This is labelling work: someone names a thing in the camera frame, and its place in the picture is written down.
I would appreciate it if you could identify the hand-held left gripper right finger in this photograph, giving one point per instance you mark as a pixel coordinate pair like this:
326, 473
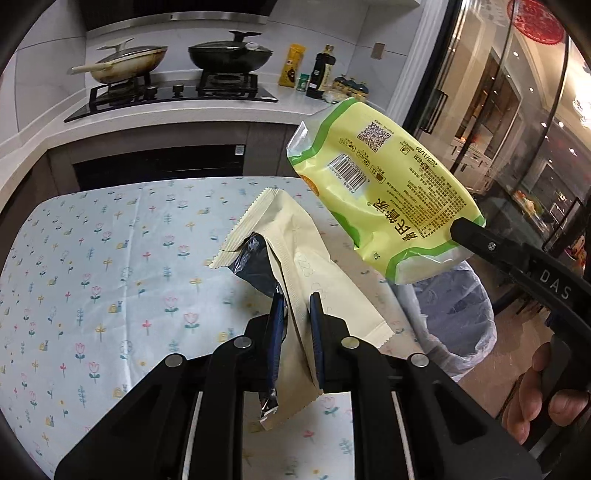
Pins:
318, 337

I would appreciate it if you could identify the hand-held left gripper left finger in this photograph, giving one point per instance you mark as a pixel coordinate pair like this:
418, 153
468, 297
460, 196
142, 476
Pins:
277, 332

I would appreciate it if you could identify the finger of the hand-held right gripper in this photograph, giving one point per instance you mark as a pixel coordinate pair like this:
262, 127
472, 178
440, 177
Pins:
489, 247

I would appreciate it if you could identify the white plastic bin liner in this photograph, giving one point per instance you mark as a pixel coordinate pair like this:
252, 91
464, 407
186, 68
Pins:
480, 323

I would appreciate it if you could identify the cream foil-lined wrapper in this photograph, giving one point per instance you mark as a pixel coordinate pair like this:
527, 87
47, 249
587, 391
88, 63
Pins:
300, 240

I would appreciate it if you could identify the green yellow snack packet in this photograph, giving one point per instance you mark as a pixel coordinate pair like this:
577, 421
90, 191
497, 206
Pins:
392, 184

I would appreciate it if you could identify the pale blue trash bin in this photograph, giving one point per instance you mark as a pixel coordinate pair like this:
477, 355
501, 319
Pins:
455, 369

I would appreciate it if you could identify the person's right hand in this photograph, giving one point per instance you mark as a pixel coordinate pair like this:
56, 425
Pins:
526, 401

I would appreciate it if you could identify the black framed glass sliding door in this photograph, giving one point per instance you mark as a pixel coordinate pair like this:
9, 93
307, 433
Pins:
508, 115

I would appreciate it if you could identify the grey base cabinet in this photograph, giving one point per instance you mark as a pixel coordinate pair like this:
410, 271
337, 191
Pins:
272, 147

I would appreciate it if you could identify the floral tablecloth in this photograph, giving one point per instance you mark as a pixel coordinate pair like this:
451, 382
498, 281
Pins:
92, 254

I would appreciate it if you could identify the black built-in appliance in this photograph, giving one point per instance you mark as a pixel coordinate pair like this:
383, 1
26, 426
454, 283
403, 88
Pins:
157, 161

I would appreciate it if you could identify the blue yellow seasoning jar set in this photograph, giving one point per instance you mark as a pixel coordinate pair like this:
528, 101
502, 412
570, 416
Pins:
351, 85

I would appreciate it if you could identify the clear bag of food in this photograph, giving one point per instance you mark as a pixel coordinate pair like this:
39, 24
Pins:
332, 96

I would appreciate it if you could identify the red paper-cut window decoration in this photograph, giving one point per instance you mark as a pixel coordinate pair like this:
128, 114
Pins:
535, 23

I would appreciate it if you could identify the white kitchen counter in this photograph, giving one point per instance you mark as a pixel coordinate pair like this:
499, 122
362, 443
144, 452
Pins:
184, 113

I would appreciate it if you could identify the dark soy sauce bottle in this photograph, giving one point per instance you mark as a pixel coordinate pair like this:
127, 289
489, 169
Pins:
319, 74

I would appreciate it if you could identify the small green spice jar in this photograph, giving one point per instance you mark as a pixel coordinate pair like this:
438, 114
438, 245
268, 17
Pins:
303, 83

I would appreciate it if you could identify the black gas stove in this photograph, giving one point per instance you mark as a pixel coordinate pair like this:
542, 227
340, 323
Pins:
161, 94

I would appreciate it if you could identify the yellow seasoning packet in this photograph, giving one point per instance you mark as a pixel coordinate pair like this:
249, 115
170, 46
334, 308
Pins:
291, 64

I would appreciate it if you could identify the black wok with lid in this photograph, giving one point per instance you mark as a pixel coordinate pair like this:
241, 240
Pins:
226, 55

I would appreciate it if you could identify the black range hood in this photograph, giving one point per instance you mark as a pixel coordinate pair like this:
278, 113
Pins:
161, 9

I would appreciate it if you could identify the grey wall outlet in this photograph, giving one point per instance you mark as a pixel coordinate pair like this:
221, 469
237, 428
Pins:
378, 50

